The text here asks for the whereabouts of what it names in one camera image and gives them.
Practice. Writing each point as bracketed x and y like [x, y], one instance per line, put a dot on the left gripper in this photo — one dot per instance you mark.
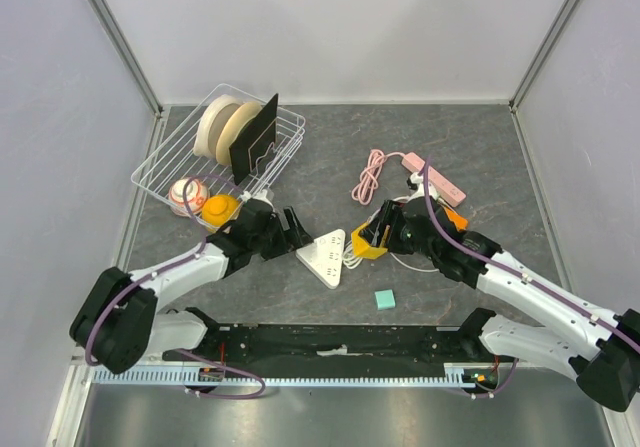
[289, 240]

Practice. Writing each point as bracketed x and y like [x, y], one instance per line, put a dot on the black square board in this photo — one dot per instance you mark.
[254, 140]

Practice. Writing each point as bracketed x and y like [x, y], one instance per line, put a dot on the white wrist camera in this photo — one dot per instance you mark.
[421, 188]
[259, 202]

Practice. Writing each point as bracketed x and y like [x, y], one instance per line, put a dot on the beige round plate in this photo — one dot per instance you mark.
[233, 127]

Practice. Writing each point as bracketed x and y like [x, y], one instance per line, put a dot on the slotted cable duct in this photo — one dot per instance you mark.
[195, 375]

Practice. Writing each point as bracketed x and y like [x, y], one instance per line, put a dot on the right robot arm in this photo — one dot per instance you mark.
[594, 346]

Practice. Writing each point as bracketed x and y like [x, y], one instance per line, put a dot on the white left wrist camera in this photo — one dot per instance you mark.
[259, 202]

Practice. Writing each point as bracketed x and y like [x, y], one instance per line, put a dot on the white wire dish rack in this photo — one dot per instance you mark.
[174, 159]

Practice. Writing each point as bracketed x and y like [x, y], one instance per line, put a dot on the pink power strip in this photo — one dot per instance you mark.
[445, 189]

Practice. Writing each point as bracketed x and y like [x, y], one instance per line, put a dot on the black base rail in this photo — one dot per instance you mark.
[340, 349]

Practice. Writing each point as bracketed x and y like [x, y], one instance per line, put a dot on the yellow cube plug adapter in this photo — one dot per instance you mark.
[361, 248]

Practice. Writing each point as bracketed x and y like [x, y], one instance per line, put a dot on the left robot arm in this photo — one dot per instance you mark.
[121, 320]

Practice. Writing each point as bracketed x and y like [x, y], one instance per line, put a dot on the teal plug adapter front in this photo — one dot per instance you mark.
[385, 299]

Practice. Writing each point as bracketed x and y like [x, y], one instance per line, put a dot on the white orange striped ball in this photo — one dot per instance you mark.
[185, 192]

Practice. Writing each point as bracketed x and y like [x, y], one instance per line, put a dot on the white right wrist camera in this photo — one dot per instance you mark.
[421, 188]

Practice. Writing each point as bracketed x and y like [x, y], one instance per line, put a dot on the orange power strip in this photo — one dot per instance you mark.
[459, 221]

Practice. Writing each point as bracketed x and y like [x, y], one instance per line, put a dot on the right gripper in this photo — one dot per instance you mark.
[389, 215]

